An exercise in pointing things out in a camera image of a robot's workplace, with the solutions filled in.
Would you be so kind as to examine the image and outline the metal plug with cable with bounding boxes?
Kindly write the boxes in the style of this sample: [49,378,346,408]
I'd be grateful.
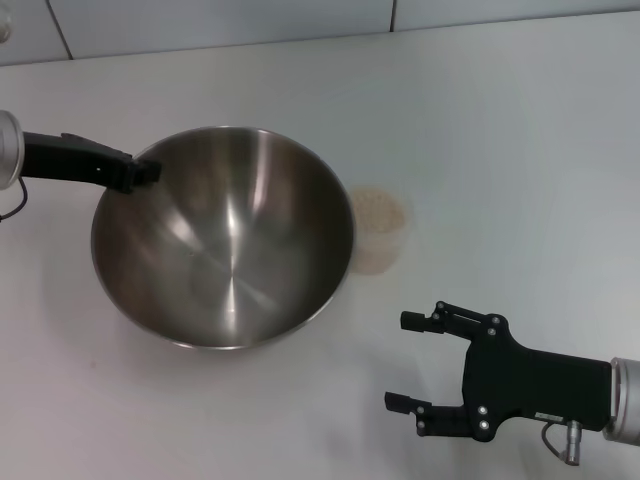
[542,420,584,464]

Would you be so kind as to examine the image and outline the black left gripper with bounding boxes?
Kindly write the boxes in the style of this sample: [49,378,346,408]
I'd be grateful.
[22,130,162,195]

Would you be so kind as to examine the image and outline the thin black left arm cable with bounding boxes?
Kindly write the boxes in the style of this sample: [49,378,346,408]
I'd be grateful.
[0,177,29,222]

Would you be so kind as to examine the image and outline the stainless steel mixing bowl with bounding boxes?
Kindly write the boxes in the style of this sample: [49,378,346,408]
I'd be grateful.
[90,126,357,351]

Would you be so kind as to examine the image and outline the white rice grains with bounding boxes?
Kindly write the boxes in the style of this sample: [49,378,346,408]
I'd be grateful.
[351,187,405,275]

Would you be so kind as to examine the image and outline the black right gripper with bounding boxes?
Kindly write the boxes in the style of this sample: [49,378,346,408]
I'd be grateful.
[384,300,614,444]

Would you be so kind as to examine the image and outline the clear plastic cup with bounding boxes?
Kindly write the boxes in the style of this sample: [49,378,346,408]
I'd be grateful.
[349,185,416,276]

